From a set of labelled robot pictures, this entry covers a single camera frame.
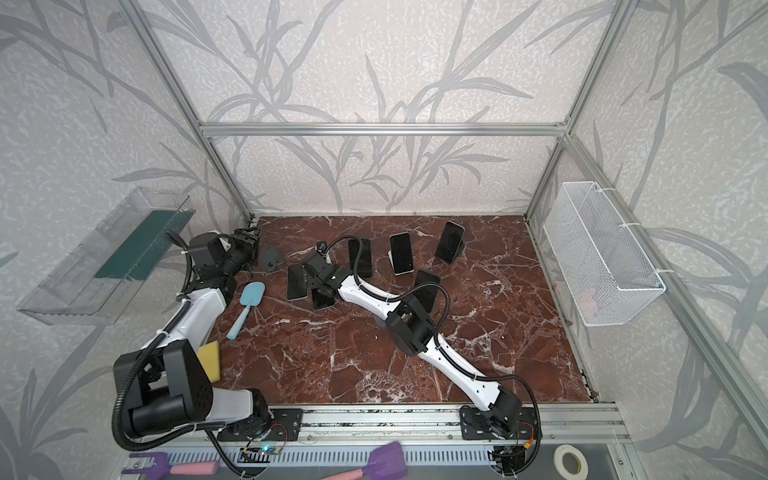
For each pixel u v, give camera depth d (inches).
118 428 14.6
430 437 28.8
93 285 25.1
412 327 26.2
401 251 39.0
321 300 38.8
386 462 26.8
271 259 40.9
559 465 26.8
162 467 26.9
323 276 31.8
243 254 29.8
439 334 26.3
